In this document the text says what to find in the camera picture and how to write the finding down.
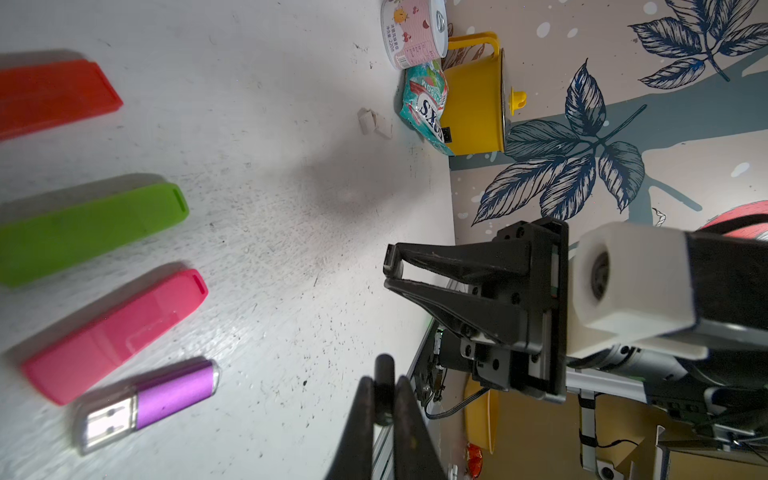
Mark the yellow toy pot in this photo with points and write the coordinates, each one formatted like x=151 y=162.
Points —
x=480 y=101

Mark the black usb drive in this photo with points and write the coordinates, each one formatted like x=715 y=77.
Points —
x=390 y=262

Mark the green candy packet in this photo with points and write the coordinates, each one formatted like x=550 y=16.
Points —
x=424 y=98

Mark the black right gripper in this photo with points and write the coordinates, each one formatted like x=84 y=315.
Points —
x=518 y=305

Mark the black usb cap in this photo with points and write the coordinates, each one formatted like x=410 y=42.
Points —
x=384 y=389

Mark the purple usb drive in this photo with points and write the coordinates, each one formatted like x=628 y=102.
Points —
x=106 y=420

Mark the red usb drive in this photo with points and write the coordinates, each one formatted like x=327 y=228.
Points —
x=41 y=97

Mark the clear usb cap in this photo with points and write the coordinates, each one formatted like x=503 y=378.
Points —
x=372 y=122

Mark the pink usb drive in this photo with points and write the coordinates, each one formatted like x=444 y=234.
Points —
x=71 y=366

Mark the green usb drive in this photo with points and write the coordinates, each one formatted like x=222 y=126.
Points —
x=40 y=246

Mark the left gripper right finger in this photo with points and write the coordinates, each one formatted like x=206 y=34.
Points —
x=414 y=453

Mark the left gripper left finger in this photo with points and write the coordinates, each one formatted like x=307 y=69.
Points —
x=354 y=455

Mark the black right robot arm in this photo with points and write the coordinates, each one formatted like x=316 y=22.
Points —
x=723 y=397

